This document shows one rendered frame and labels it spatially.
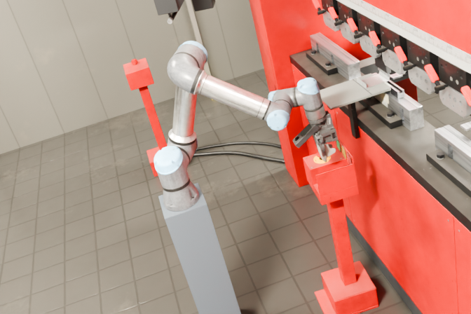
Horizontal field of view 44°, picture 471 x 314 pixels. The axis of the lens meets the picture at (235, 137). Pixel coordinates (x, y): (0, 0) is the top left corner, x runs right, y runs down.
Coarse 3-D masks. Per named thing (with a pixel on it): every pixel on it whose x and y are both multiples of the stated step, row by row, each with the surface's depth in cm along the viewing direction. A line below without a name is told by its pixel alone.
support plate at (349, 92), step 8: (352, 80) 249; (328, 88) 247; (336, 88) 245; (344, 88) 243; (352, 88) 242; (360, 88) 240; (368, 88) 239; (376, 88) 237; (384, 88) 235; (328, 96) 241; (336, 96) 239; (344, 96) 238; (352, 96) 236; (360, 96) 234; (368, 96) 234; (328, 104) 235; (336, 104) 233; (344, 104) 233
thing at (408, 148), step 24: (312, 72) 294; (360, 72) 282; (360, 120) 243; (384, 144) 225; (408, 144) 219; (432, 144) 216; (408, 168) 210; (432, 168) 203; (432, 192) 196; (456, 192) 189; (456, 216) 184
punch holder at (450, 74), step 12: (444, 60) 182; (444, 72) 184; (456, 72) 177; (444, 84) 186; (456, 84) 179; (468, 84) 174; (444, 96) 188; (456, 96) 181; (456, 108) 184; (468, 108) 178
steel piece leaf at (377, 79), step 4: (372, 76) 247; (376, 76) 246; (380, 76) 245; (360, 80) 242; (364, 80) 245; (368, 80) 245; (372, 80) 244; (376, 80) 243; (380, 80) 242; (384, 80) 241; (364, 84) 239; (368, 84) 241; (372, 84) 241; (376, 84) 240
